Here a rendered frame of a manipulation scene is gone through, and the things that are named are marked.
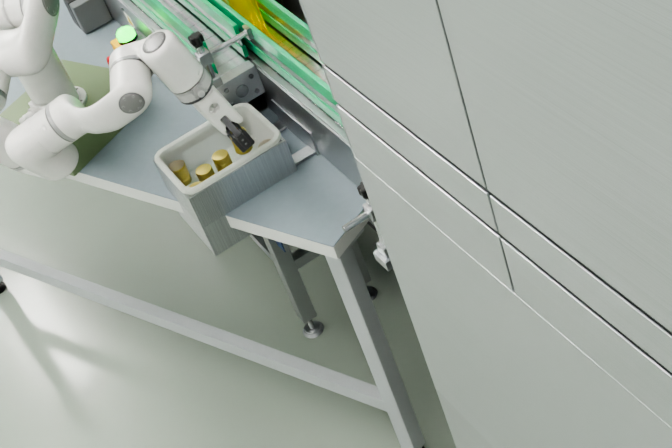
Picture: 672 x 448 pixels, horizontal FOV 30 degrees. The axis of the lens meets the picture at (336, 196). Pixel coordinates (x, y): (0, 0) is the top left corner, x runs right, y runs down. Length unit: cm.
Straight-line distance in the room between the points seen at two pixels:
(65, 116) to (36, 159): 12
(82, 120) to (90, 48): 81
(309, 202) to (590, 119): 140
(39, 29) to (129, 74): 36
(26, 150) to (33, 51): 24
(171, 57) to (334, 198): 41
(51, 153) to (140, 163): 30
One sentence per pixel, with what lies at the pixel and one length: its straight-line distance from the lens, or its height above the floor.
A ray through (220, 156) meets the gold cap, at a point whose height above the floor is 81.
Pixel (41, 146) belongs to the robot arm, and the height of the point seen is 99.
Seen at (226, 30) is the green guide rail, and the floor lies 92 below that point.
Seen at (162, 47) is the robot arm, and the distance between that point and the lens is 226.
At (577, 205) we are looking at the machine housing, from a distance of 114.
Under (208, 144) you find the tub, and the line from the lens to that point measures 253.
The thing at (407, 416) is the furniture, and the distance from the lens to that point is 275.
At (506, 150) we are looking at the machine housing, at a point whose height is 149.
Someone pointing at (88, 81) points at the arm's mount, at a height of 82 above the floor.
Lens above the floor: 227
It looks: 40 degrees down
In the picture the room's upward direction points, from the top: 21 degrees counter-clockwise
